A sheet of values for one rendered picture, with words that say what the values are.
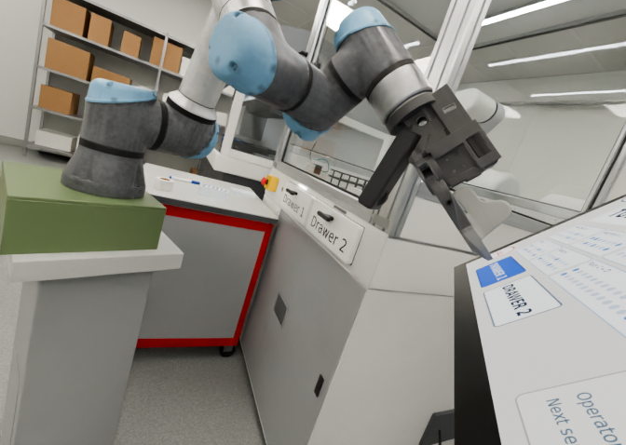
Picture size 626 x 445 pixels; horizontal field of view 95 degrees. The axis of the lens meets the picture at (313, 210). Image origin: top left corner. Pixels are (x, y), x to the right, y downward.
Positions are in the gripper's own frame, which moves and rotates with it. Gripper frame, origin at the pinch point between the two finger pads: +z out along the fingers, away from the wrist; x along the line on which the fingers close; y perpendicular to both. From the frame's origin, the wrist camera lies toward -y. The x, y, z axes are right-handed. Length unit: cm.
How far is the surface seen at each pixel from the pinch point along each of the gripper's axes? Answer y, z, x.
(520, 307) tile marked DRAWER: 0.7, 2.8, -13.5
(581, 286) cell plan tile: 4.9, 2.8, -13.3
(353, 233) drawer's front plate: -24.4, -11.7, 33.6
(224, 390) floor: -116, 19, 52
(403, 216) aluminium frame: -10.2, -9.2, 30.7
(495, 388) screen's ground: -2.4, 2.8, -23.0
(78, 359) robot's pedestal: -80, -14, -8
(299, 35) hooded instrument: -22, -137, 114
